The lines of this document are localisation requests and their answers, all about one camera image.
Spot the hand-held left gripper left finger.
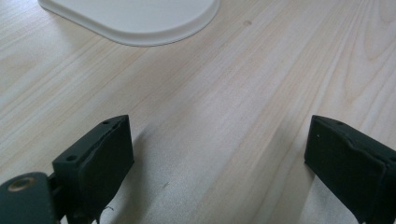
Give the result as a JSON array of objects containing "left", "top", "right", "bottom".
[{"left": 51, "top": 114, "right": 135, "bottom": 224}]

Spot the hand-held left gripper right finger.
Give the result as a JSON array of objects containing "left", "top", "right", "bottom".
[{"left": 304, "top": 114, "right": 396, "bottom": 224}]

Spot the white tray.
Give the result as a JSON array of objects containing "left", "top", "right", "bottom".
[{"left": 37, "top": 0, "right": 221, "bottom": 48}]

